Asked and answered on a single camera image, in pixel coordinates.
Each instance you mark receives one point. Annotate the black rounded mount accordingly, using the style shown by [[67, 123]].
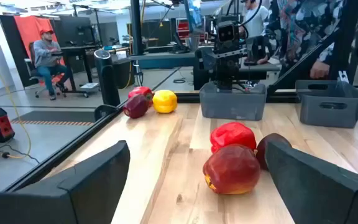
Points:
[[102, 111]]

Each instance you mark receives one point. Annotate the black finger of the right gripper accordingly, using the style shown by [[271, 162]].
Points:
[[230, 76], [221, 76]]

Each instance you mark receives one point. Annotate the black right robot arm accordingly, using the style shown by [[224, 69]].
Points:
[[202, 71]]

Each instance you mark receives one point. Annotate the black diagonal frame brace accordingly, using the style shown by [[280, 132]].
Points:
[[291, 74]]

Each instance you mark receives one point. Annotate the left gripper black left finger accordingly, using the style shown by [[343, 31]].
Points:
[[73, 196]]

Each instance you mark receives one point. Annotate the black waste bin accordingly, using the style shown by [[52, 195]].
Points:
[[121, 73]]

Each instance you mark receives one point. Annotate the standing person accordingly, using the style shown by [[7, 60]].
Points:
[[256, 21]]

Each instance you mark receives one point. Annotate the seated person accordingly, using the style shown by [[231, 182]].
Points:
[[43, 53]]

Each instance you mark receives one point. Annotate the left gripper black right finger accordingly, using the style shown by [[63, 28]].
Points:
[[322, 193]]

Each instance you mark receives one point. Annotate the red bell pepper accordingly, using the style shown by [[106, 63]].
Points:
[[232, 133], [141, 91]]

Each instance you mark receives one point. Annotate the red apple with yellow patch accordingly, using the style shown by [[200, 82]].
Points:
[[232, 169]]

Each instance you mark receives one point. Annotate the grey workbench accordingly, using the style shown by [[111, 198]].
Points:
[[163, 57]]

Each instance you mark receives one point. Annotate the metal clip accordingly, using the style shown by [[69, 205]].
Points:
[[342, 77]]

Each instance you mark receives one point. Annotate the black floor mat orange stripe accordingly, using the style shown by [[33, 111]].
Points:
[[54, 116]]

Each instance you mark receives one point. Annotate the black frame post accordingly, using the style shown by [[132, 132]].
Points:
[[136, 28], [345, 37]]

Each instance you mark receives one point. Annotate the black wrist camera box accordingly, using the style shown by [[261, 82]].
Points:
[[227, 32]]

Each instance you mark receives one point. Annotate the large black monitor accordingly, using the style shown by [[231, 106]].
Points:
[[73, 31]]

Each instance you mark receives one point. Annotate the yellow bell pepper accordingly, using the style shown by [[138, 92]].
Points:
[[165, 101]]

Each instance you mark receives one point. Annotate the black office chair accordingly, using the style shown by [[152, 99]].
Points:
[[31, 67]]

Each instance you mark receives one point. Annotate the red tool cart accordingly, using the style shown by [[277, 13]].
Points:
[[183, 29]]

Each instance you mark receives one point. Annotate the grey plastic basket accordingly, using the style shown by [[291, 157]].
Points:
[[232, 105], [331, 116]]

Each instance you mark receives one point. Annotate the dark red apple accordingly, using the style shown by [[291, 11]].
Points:
[[272, 139], [135, 106]]

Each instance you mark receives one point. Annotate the white flat box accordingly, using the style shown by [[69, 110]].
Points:
[[89, 87]]

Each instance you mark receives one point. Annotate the orange hanging cloth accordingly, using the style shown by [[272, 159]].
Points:
[[26, 31]]

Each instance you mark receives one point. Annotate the black table frame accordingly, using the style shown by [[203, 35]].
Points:
[[57, 157]]

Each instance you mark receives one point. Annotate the black desk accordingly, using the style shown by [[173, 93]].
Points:
[[76, 49]]

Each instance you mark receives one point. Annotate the person's hand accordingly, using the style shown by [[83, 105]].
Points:
[[319, 70]]

